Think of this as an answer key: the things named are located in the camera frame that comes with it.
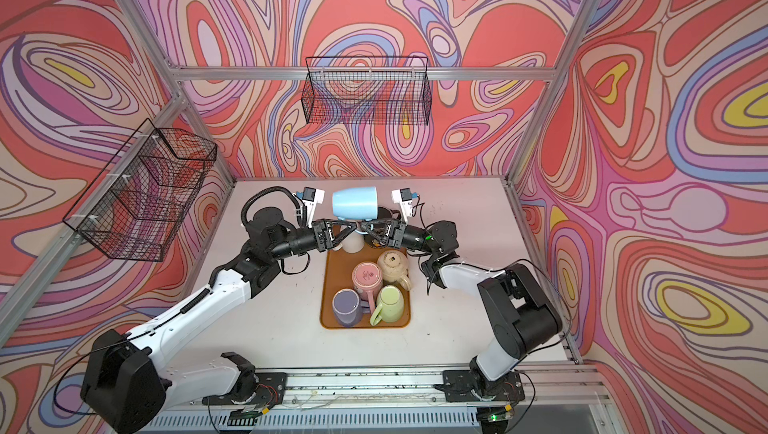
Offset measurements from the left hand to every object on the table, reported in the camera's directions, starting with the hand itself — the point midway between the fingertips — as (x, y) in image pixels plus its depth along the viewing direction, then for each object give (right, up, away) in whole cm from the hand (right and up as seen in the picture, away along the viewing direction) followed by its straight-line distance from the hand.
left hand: (355, 228), depth 69 cm
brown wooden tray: (-9, -16, +25) cm, 31 cm away
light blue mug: (0, +6, -1) cm, 6 cm away
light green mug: (+8, -21, +8) cm, 24 cm away
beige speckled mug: (+9, -12, +17) cm, 23 cm away
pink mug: (+2, -15, +13) cm, 20 cm away
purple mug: (-3, -22, +10) cm, 24 cm away
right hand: (+2, -1, +3) cm, 4 cm away
